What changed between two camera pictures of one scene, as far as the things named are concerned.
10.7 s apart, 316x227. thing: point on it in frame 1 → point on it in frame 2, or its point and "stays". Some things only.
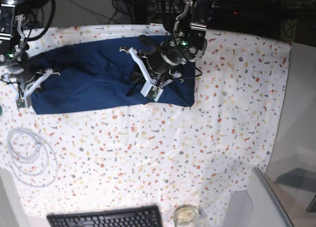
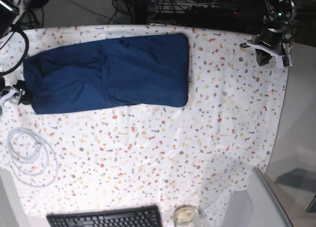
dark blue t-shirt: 97,74 stays
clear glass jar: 186,215 stays
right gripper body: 155,68 → 269,43
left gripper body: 24,79 → 16,94
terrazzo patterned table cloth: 156,154 stays
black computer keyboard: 147,216 stays
